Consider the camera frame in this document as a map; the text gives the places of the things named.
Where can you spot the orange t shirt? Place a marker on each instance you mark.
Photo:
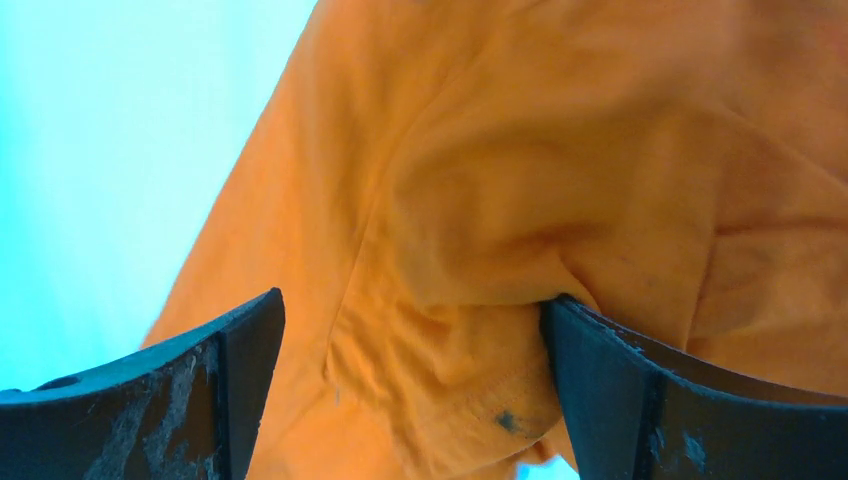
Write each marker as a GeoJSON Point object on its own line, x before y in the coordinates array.
{"type": "Point", "coordinates": [427, 172]}

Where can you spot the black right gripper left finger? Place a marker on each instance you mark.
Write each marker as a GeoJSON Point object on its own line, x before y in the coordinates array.
{"type": "Point", "coordinates": [186, 408]}

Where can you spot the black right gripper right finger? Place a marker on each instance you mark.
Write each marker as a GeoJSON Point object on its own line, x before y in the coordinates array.
{"type": "Point", "coordinates": [636, 408]}

